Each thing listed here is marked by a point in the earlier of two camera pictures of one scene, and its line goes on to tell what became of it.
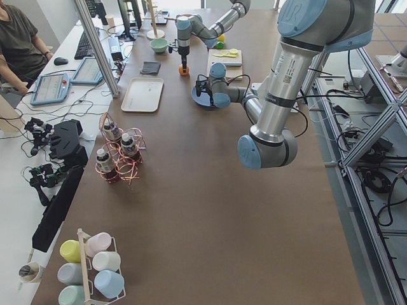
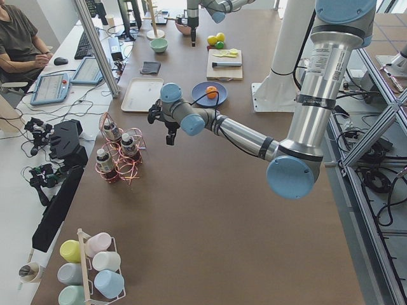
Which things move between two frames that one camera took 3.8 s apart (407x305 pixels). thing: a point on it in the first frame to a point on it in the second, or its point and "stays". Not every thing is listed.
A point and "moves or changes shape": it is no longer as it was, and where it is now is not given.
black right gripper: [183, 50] to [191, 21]
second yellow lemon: [221, 38] stays
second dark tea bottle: [127, 144] stays
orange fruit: [181, 70] moves or changes shape
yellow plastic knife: [233, 54] stays
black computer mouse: [60, 61] stays
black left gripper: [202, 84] to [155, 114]
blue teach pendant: [51, 88] stays
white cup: [106, 260] stays
